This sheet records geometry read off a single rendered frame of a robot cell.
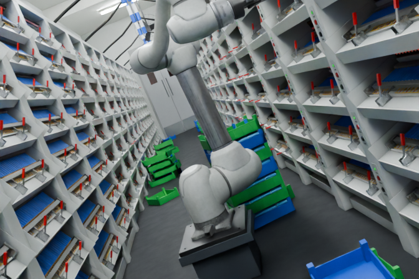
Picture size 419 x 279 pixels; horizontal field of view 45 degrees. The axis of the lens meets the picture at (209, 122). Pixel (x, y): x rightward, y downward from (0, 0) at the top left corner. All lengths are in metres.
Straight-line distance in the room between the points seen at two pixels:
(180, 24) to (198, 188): 0.76
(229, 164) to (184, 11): 0.80
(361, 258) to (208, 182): 0.72
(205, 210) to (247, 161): 0.29
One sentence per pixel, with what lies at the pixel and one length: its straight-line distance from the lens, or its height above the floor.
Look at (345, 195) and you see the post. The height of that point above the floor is 0.07.
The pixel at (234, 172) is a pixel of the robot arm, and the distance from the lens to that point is 2.16.
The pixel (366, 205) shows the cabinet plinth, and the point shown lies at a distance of 2.31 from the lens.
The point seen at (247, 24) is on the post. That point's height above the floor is 1.04.
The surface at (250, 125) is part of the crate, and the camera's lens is 2.65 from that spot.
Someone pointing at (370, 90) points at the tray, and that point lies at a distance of 1.69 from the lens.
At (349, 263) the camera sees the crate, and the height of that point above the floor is 0.12.
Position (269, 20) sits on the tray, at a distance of 2.36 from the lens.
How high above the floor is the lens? 0.81
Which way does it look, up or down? 4 degrees down
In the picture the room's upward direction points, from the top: 23 degrees counter-clockwise
